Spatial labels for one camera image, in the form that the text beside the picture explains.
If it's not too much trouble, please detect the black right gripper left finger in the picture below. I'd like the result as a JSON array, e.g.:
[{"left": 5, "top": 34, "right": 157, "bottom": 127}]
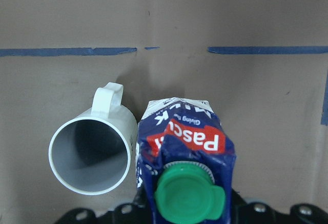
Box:
[{"left": 55, "top": 201, "right": 144, "bottom": 223}]

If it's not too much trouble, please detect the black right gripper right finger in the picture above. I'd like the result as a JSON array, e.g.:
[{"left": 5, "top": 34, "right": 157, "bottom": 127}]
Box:
[{"left": 231, "top": 190, "right": 327, "bottom": 223}]

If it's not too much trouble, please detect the white mug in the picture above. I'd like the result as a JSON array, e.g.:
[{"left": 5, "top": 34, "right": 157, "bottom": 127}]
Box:
[{"left": 48, "top": 83, "right": 137, "bottom": 195}]

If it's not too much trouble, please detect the Pascual milk carton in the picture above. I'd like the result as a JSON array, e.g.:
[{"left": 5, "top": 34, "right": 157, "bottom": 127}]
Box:
[{"left": 136, "top": 97, "right": 236, "bottom": 223}]

